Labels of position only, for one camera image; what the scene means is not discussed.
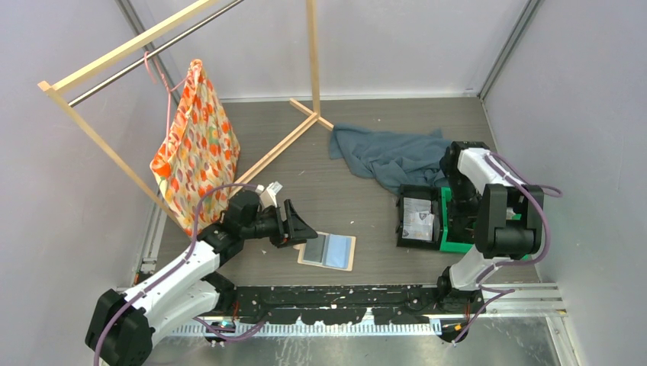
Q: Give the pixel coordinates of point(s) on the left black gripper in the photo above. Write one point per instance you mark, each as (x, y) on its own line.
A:
(297, 228)

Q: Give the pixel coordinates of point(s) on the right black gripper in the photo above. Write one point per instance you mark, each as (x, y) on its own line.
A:
(465, 213)

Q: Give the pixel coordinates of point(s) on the black VIP credit card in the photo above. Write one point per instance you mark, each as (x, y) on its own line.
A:
(314, 249)

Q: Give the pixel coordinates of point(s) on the beige leather card holder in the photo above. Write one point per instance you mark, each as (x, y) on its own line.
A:
(339, 255)

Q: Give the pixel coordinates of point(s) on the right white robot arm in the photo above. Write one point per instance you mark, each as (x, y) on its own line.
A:
(473, 164)

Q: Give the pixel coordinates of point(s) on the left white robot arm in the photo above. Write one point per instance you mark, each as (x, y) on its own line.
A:
(126, 326)

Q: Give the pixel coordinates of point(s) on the black tray with cards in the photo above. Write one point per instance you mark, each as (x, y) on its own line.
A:
(419, 216)

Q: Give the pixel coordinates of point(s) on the green plastic bin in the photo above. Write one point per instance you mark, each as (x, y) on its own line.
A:
(497, 222)

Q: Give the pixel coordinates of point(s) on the blue grey cloth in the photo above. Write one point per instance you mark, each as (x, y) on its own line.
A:
(392, 159)

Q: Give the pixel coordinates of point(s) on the orange floral fabric bag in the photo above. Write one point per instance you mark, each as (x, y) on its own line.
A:
(197, 160)

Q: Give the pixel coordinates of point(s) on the metal hanging rod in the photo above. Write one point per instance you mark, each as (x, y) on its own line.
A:
(155, 52)

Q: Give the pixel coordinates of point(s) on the wooden clothes rack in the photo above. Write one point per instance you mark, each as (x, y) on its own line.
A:
(256, 50)

